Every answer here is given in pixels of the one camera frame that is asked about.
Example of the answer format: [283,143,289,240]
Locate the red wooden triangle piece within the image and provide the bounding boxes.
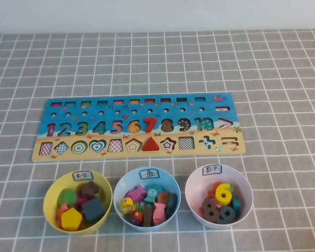
[142,136,161,152]

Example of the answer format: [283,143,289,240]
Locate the white label on blue bowl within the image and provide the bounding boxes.
[139,167,160,180]

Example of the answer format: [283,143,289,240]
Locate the colourful wooden puzzle board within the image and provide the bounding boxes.
[31,92,247,163]

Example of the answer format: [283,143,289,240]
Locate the white label on pink bowl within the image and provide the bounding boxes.
[202,164,223,176]

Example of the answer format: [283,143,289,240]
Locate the blue plastic bowl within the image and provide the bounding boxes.
[113,166,182,233]

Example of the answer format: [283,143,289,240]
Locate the pink plastic bowl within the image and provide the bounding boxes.
[184,165,254,230]

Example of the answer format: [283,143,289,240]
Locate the yellow plastic bowl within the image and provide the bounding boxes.
[43,170,113,236]

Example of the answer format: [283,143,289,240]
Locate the orange wooden number piece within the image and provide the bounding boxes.
[212,181,224,195]

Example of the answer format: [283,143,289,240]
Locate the white label on yellow bowl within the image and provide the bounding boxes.
[72,170,95,182]

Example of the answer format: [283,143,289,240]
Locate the brown wooden star piece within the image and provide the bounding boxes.
[80,181,100,199]

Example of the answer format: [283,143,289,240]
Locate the dark teal square piece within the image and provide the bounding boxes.
[81,197,106,224]

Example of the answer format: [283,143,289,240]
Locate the magenta wooden shape piece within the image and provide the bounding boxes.
[76,191,90,208]

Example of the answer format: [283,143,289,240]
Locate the teal wooden number piece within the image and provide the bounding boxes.
[230,195,242,217]

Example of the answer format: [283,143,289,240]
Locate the green wooden circle piece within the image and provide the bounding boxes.
[57,188,78,208]

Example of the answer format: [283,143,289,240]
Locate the orange wooden shape piece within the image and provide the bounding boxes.
[56,203,70,218]

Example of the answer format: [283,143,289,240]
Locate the yellow wooden pentagon piece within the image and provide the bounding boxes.
[60,207,83,232]

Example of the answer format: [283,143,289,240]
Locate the red wooden number seven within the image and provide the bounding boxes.
[143,117,158,133]

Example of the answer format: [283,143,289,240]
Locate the teal wooden fish numbered two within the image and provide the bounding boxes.
[143,183,165,205]

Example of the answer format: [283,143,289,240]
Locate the orange-brown wooden fish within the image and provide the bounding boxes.
[156,191,170,205]

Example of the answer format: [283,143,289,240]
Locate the magenta striped wooden fish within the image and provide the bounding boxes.
[124,184,147,203]

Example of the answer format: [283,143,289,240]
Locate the dark teal wooden fish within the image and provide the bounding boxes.
[165,193,178,218]

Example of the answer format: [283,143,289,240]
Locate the yellow wooden fish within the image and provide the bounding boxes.
[120,197,135,215]

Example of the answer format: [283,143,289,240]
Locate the light pink wooden fish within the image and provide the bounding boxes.
[152,202,166,226]

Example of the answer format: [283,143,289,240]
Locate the dark brown wooden fish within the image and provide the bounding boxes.
[142,204,154,228]

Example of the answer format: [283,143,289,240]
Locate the red wooden fish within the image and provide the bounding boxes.
[129,209,144,226]

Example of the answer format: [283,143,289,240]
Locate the yellow wooden number six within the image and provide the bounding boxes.
[215,183,232,206]

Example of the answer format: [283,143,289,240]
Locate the brown wooden number eight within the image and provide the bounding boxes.
[202,198,221,224]

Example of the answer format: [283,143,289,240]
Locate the grey wooden number nine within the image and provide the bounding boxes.
[217,204,236,225]

